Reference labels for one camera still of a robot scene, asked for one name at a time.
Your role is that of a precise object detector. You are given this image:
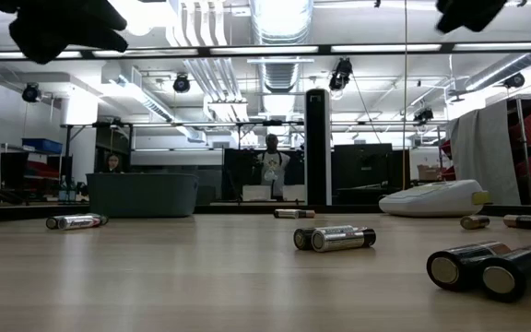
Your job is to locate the black ceiling spotlight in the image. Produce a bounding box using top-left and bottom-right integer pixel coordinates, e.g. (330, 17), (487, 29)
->
(172, 73), (192, 94)
(502, 72), (526, 89)
(20, 81), (43, 104)
(328, 57), (354, 92)
(413, 108), (435, 125)

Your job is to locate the blue bin on shelf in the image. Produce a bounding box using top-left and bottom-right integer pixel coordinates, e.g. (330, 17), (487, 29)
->
(20, 137), (64, 155)

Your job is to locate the long black linear ceiling light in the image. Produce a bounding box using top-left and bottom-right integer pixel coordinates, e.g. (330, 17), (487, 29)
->
(0, 41), (531, 62)

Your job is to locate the grey hanging cloth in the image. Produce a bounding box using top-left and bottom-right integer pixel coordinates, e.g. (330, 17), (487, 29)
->
(447, 100), (523, 207)

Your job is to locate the person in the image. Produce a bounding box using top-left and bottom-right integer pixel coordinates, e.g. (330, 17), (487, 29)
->
(254, 133), (292, 202)
(103, 153), (124, 174)

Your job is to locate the cardboard box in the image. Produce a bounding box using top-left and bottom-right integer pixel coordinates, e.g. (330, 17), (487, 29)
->
(416, 164), (443, 182)

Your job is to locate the black monitor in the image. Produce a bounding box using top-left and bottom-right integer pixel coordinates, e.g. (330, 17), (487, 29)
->
(332, 143), (394, 190)

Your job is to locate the teal deep plastic bin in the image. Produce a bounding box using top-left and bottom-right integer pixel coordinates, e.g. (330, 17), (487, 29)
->
(85, 172), (200, 219)

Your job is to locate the white label maker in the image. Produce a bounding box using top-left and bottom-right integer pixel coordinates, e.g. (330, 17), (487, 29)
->
(378, 178), (491, 219)

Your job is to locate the slanted silver air duct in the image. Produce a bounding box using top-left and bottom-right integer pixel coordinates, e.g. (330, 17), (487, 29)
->
(463, 51), (531, 93)

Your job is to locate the thin dark hanging cable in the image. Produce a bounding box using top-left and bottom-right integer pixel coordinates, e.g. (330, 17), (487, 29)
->
(402, 0), (408, 191)

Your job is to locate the black aluminium table frame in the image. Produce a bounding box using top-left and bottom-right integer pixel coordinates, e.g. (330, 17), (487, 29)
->
(0, 202), (531, 225)

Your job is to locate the round silver air duct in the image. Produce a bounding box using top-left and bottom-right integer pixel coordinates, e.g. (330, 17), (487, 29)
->
(249, 0), (315, 93)

